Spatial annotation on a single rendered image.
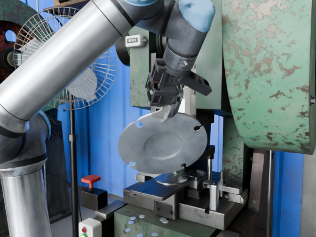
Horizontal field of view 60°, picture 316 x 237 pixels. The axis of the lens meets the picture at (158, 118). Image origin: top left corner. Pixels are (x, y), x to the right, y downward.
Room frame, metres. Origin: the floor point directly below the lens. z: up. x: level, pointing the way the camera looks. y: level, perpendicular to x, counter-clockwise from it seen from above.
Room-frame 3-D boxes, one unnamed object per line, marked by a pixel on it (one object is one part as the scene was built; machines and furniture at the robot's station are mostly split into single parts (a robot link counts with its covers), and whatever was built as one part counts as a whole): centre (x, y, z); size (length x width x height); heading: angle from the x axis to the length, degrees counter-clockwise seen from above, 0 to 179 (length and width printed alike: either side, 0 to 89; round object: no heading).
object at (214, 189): (0.94, -0.20, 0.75); 0.03 x 0.03 x 0.10; 57
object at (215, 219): (1.14, -0.12, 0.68); 0.45 x 0.30 x 0.06; 57
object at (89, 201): (1.11, 0.27, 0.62); 0.10 x 0.06 x 0.20; 57
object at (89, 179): (1.12, 0.28, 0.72); 0.07 x 0.06 x 0.08; 147
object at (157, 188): (0.99, -0.02, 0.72); 0.25 x 0.14 x 0.14; 147
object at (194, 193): (1.14, -0.12, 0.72); 0.20 x 0.16 x 0.03; 57
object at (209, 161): (1.15, -0.22, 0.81); 0.02 x 0.02 x 0.14
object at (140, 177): (1.23, 0.02, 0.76); 0.17 x 0.06 x 0.10; 57
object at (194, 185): (1.14, -0.12, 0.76); 0.15 x 0.09 x 0.05; 57
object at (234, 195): (1.05, -0.26, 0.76); 0.17 x 0.06 x 0.10; 57
